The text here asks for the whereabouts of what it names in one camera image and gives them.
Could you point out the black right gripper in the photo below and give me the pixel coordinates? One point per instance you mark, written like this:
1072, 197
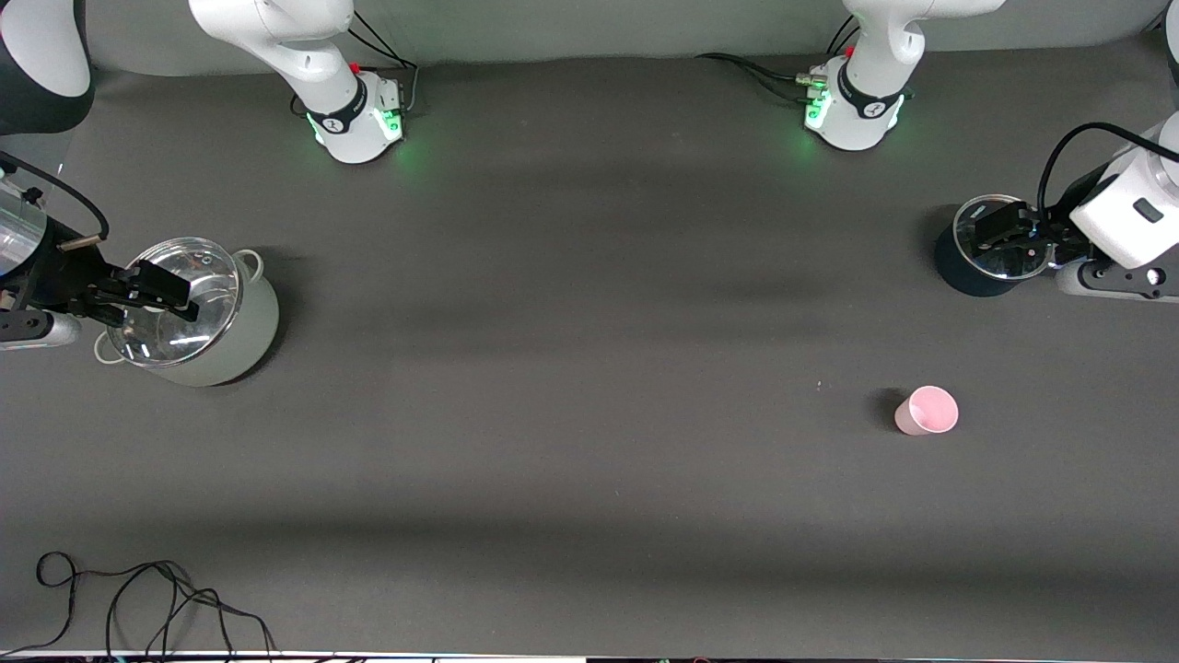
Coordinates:
63, 275

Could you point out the pink plastic cup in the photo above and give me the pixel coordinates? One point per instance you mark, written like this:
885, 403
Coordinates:
928, 411

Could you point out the silver pot with glass lid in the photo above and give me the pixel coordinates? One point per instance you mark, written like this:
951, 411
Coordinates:
249, 322

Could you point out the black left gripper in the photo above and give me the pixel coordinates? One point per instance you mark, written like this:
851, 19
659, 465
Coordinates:
1053, 229

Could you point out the dark grey table cover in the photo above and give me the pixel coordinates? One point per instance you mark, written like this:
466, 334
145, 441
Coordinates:
589, 460

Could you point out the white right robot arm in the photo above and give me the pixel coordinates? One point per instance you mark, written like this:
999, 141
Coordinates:
313, 64

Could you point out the small glass saucepan lid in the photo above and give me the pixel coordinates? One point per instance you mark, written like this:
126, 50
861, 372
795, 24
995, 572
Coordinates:
967, 221

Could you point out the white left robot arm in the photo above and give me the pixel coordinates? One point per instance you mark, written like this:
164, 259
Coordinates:
866, 101

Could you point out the dark blue saucepan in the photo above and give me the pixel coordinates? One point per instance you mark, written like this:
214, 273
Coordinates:
953, 272

